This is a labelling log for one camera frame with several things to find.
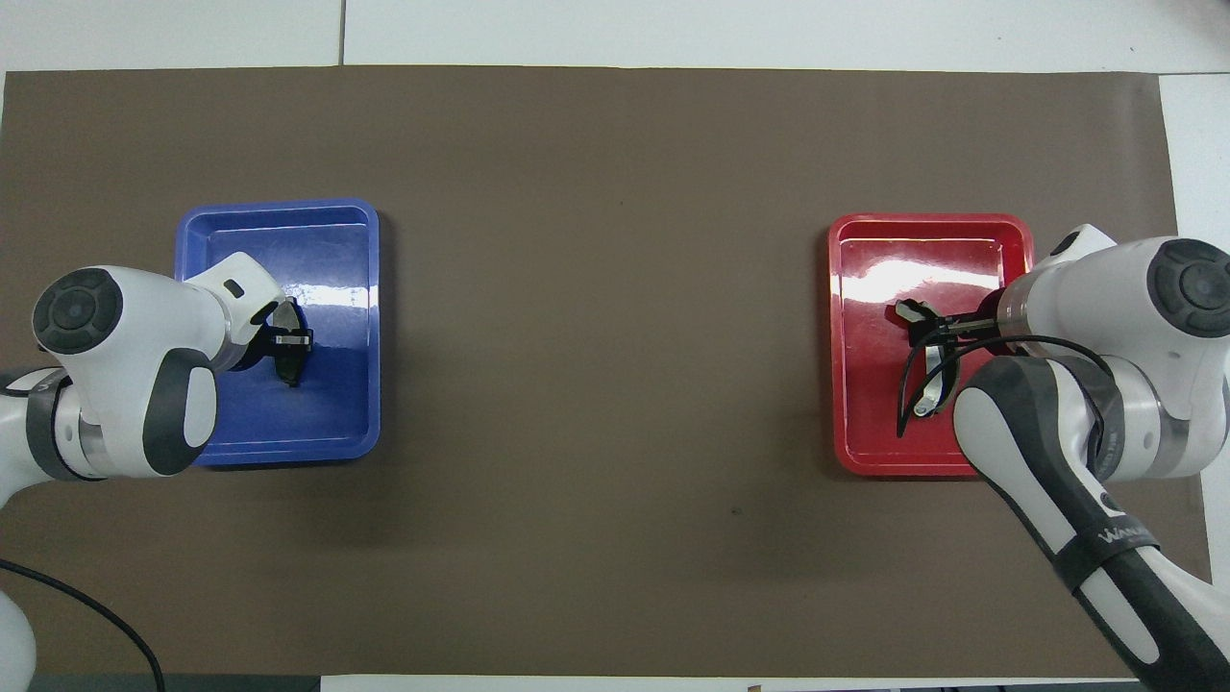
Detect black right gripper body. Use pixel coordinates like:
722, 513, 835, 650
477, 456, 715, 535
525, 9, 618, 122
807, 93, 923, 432
937, 311, 1006, 340

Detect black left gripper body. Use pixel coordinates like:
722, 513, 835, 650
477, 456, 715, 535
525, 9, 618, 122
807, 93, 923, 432
234, 300, 307, 374

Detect dark brake pad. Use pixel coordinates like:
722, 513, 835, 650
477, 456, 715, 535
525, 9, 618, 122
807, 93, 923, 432
273, 300, 311, 387

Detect curved silver brake shoe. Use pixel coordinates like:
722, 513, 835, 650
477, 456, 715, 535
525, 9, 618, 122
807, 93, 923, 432
911, 322, 962, 419

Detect blue plastic tray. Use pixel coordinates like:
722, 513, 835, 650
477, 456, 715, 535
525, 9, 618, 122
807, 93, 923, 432
169, 198, 382, 467

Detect red plastic tray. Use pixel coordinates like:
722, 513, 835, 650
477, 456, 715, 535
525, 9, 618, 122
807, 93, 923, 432
828, 212, 1048, 478

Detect brown table mat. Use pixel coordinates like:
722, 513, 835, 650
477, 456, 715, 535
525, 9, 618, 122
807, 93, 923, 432
0, 65, 1221, 679

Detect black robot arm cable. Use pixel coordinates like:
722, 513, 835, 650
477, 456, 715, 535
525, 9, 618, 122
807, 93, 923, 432
0, 558, 167, 692

